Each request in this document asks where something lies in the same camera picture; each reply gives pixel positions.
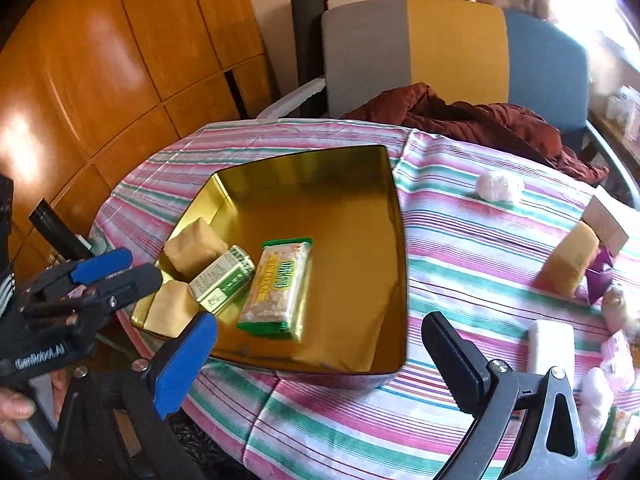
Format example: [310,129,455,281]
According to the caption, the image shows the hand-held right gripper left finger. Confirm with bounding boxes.
[52,310,219,480]

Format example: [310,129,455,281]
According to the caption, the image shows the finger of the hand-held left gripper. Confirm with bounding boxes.
[30,248,134,306]
[20,263,164,322]

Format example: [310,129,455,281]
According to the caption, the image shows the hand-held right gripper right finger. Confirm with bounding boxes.
[421,311,591,480]

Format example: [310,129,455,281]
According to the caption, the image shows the gold square tin box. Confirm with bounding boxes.
[131,145,408,391]

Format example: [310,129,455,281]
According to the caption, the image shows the white plastic bag wad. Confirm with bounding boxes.
[580,367,616,436]
[474,170,526,204]

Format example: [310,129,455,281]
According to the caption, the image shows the person's left hand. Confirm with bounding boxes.
[0,387,37,432]

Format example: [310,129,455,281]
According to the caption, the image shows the black tube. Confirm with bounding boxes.
[29,199,93,262]

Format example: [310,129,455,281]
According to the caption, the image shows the tan wrapped packet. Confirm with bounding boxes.
[164,217,229,281]

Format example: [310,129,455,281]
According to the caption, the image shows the green and white small box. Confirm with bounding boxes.
[188,245,256,316]

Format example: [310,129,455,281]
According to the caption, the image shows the white foam block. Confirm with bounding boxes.
[528,320,576,373]

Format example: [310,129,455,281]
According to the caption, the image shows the striped tablecloth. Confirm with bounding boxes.
[92,117,640,480]

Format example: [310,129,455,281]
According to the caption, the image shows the green snack bar packet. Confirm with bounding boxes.
[236,238,315,343]

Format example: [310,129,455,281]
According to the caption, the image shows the yellow sponge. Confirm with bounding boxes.
[539,222,600,297]

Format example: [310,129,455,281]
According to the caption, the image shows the pink packet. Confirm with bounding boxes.
[600,331,637,392]

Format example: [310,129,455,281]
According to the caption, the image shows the purple folded paper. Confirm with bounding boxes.
[585,247,617,306]

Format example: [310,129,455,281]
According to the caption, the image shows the cream knitted sock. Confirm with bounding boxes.
[600,285,632,333]

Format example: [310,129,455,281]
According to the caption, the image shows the green and white wrapper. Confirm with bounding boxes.
[597,407,640,462]

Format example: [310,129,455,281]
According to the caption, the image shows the small cardboard box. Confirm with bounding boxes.
[580,192,630,257]

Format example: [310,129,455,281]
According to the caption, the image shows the wooden cabinet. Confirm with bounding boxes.
[0,0,281,281]

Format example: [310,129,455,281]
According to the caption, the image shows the maroon jacket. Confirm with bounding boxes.
[342,82,611,186]

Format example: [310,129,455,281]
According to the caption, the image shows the white cartons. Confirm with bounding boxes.
[602,85,640,142]

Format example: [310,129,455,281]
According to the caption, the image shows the grey yellow blue chair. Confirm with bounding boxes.
[257,0,640,201]

